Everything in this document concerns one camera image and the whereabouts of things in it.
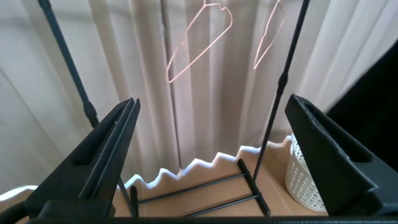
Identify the white laundry basket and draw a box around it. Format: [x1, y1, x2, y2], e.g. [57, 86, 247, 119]
[284, 133, 327, 212]

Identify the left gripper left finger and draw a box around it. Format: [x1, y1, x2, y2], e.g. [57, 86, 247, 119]
[24, 97, 141, 218]

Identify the pink clothes hanger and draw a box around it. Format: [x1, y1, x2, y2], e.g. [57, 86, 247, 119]
[252, 0, 285, 70]
[165, 0, 233, 84]

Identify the black cable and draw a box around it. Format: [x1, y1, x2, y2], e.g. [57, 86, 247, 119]
[0, 202, 28, 224]

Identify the black clothes rack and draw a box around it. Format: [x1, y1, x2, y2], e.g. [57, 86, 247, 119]
[37, 0, 311, 218]

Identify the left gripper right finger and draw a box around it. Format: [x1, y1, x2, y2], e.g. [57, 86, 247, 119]
[284, 94, 398, 217]

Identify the beige curtain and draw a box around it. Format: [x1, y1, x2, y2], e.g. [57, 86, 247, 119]
[0, 0, 398, 195]

